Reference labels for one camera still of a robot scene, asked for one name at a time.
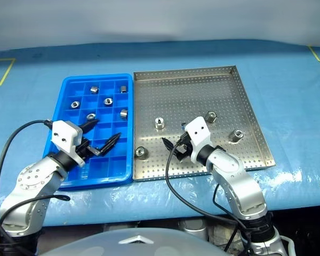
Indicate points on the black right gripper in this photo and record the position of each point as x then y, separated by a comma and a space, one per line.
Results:
185, 148

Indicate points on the grey round canister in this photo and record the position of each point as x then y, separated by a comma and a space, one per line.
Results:
193, 228

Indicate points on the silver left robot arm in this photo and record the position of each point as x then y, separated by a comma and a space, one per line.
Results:
32, 184

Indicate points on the grey robot torso shell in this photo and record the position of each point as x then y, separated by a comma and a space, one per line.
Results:
96, 245

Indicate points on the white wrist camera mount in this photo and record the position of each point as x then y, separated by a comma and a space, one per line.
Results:
64, 130
201, 141

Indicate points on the blue plastic table cover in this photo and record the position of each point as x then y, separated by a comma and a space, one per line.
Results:
296, 106

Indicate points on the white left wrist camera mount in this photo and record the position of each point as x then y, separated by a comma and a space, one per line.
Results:
64, 130

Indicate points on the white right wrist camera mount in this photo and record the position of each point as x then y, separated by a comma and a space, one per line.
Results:
201, 141

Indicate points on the blue compartment tray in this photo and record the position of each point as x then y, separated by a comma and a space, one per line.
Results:
117, 165

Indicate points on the metal nut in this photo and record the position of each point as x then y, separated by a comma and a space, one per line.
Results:
236, 135
211, 116

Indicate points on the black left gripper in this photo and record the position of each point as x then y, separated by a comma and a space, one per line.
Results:
82, 149

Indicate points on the perforated metal tray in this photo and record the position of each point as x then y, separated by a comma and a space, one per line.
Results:
189, 93

